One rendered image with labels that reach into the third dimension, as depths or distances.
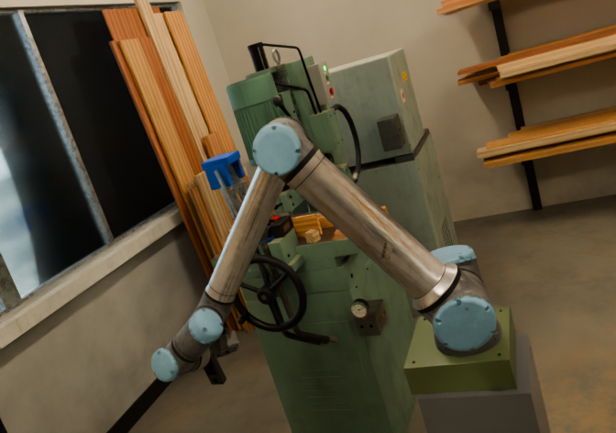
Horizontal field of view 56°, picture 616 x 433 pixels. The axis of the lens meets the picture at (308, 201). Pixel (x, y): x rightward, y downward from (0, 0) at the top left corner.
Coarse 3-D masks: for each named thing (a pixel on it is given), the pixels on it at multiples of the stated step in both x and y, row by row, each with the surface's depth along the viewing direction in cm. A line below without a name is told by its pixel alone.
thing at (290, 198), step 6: (282, 192) 219; (288, 192) 217; (294, 192) 221; (282, 198) 216; (288, 198) 216; (294, 198) 220; (300, 198) 224; (276, 204) 218; (282, 204) 217; (288, 204) 216; (294, 204) 219; (276, 210) 219; (282, 210) 218; (288, 210) 217
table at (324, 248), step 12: (324, 228) 218; (336, 228) 213; (300, 240) 213; (324, 240) 204; (336, 240) 201; (348, 240) 199; (300, 252) 208; (312, 252) 206; (324, 252) 204; (336, 252) 202; (348, 252) 201; (288, 264) 201; (300, 264) 205; (252, 276) 207
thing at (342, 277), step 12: (360, 252) 221; (348, 264) 209; (360, 264) 219; (300, 276) 211; (312, 276) 209; (324, 276) 207; (336, 276) 206; (348, 276) 207; (288, 288) 215; (312, 288) 211; (324, 288) 209; (336, 288) 207; (348, 288) 206
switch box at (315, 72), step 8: (320, 64) 230; (312, 72) 229; (320, 72) 229; (328, 72) 236; (312, 80) 230; (320, 80) 229; (328, 80) 235; (320, 88) 230; (328, 88) 233; (320, 96) 232; (328, 96) 232; (320, 104) 233
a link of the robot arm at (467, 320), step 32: (288, 128) 133; (256, 160) 135; (288, 160) 133; (320, 160) 136; (320, 192) 136; (352, 192) 137; (352, 224) 137; (384, 224) 138; (384, 256) 138; (416, 256) 139; (416, 288) 140; (448, 288) 137; (480, 288) 143; (448, 320) 137; (480, 320) 136
